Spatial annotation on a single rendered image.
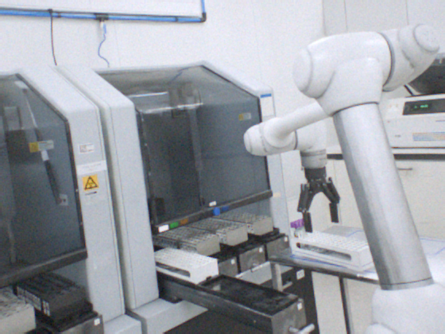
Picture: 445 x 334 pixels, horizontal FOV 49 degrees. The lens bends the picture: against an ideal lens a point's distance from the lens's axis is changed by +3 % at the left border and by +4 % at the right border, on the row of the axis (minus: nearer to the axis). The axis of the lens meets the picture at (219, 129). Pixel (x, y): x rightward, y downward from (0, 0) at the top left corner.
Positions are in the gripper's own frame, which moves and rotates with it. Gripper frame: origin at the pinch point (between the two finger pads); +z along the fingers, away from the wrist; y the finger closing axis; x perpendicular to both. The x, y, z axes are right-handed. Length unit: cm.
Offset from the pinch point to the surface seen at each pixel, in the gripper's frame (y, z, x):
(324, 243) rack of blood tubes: -4.4, 5.0, -4.0
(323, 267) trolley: -8.9, 11.2, -6.4
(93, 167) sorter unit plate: -65, -31, 37
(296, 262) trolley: -10.3, 11.2, 4.6
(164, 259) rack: -43, 7, 38
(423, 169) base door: 189, 18, 75
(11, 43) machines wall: -52, -90, 149
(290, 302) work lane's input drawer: -33.3, 11.9, -14.9
